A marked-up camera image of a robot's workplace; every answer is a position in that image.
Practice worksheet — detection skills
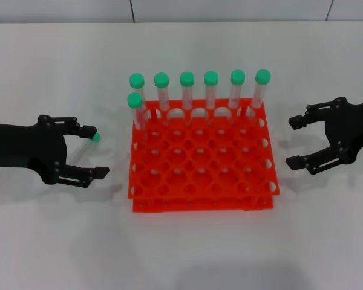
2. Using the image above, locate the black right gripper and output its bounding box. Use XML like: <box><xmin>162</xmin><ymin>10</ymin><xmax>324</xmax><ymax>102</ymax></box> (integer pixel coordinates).
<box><xmin>285</xmin><ymin>96</ymin><xmax>363</xmax><ymax>176</ymax></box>

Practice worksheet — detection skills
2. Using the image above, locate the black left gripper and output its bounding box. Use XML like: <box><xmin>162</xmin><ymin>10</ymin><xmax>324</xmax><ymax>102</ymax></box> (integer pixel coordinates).
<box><xmin>0</xmin><ymin>114</ymin><xmax>111</xmax><ymax>190</ymax></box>

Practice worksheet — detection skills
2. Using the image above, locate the clear test tube green cap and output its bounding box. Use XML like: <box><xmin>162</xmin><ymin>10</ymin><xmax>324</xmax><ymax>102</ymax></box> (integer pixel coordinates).
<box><xmin>179</xmin><ymin>71</ymin><xmax>196</xmax><ymax>125</ymax></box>
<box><xmin>228</xmin><ymin>69</ymin><xmax>246</xmax><ymax>123</ymax></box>
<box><xmin>129</xmin><ymin>72</ymin><xmax>148</xmax><ymax>114</ymax></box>
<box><xmin>203</xmin><ymin>70</ymin><xmax>220</xmax><ymax>124</ymax></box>
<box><xmin>153</xmin><ymin>72</ymin><xmax>171</xmax><ymax>126</ymax></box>
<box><xmin>248</xmin><ymin>69</ymin><xmax>272</xmax><ymax>121</ymax></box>
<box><xmin>72</xmin><ymin>132</ymin><xmax>101</xmax><ymax>166</ymax></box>
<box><xmin>126</xmin><ymin>92</ymin><xmax>149</xmax><ymax>146</ymax></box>

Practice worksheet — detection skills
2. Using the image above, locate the orange plastic test tube rack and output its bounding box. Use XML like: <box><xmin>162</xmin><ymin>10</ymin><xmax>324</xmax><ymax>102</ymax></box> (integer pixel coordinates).
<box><xmin>127</xmin><ymin>98</ymin><xmax>281</xmax><ymax>214</ymax></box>

